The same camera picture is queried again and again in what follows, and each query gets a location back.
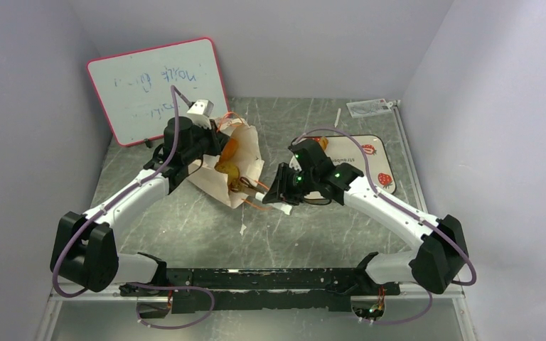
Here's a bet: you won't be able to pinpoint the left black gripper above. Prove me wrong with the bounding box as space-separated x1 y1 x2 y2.
183 118 231 164

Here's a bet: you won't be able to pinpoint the yellow fake bread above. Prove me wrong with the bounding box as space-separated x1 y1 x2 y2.
215 138 240 190

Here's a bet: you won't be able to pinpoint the paper bag with orange handles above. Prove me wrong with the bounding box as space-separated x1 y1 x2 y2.
188 112 264 209

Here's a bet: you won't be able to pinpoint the metal serving tongs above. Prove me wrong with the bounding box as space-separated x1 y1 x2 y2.
230 176 292 216

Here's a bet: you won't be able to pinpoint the strawberry print tray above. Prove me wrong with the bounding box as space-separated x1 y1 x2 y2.
289 134 397 202

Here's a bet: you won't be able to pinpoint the orange fake bread piece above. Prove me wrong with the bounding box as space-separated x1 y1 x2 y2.
313 136 329 151

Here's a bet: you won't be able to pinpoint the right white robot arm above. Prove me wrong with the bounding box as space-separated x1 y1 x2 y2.
262 139 468 294

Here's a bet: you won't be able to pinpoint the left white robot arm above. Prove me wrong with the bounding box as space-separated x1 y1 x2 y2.
50 117 230 297

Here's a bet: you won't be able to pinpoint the red framed whiteboard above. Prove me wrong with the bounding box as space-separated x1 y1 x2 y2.
86 37 229 146

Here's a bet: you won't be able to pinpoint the small white stick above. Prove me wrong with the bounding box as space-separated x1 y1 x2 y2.
333 108 342 128

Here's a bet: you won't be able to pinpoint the white card on table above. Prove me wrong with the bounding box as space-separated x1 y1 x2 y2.
346 99 394 118

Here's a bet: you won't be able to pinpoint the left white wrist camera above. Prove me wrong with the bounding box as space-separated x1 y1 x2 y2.
186 99 214 129

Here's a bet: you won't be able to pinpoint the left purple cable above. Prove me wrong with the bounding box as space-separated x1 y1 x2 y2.
52 85 216 330

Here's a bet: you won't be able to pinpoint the purple cable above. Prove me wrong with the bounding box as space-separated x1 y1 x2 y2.
291 128 477 327
52 85 216 330

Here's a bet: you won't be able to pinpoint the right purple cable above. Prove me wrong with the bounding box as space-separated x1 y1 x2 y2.
291 128 477 327

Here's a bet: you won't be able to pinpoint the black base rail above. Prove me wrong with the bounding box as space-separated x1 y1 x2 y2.
119 268 400 314

